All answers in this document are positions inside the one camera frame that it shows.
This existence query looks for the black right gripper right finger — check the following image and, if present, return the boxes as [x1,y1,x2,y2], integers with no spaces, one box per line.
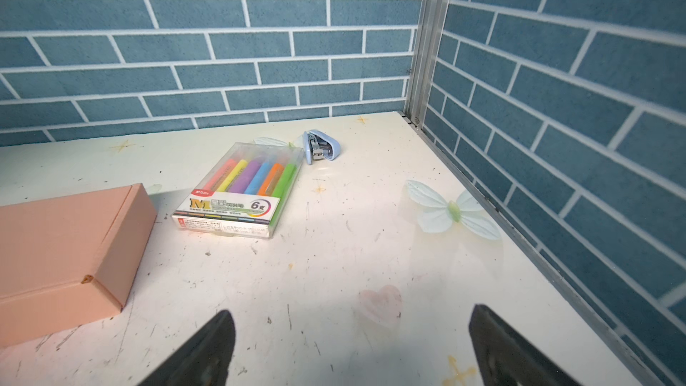
[469,304,579,386]

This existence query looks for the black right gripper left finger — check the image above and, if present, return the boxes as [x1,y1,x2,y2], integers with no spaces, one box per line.
[140,310,236,385]

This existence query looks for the pink paper box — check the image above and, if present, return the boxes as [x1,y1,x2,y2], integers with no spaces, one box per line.
[1,184,157,347]

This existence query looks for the pack of coloured markers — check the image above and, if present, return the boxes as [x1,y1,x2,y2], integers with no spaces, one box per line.
[173,138,305,239]

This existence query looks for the right aluminium corner post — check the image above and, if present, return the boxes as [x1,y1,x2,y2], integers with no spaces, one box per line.
[405,0,449,129]

